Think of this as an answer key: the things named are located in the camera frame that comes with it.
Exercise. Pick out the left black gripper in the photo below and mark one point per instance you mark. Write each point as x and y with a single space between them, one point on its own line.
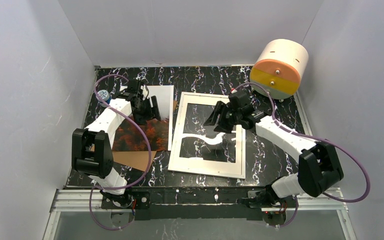
144 108

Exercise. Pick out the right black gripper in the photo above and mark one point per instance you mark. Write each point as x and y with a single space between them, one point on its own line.
225 115

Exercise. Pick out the clear acrylic frame sheet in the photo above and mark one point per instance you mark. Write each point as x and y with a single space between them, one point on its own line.
202 142

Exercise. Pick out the autumn forest photo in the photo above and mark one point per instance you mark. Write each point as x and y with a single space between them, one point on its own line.
127 138

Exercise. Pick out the white picture frame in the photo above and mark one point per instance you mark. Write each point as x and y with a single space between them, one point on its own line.
176 163

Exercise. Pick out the brown frame backing board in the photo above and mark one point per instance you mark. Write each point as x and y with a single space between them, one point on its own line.
135 159

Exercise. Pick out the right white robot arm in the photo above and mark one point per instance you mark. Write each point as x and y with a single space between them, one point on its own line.
319 167

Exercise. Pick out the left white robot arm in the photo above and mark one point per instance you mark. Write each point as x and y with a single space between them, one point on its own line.
91 151

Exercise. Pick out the small blue lidded jar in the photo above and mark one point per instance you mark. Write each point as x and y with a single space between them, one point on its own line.
104 98

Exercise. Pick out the white cylindrical drawer unit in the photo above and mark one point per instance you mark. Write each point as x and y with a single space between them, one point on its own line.
280 68

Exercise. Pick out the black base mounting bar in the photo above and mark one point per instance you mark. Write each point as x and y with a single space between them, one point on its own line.
152 203

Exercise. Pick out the aluminium rail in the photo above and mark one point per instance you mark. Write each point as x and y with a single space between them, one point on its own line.
76 214

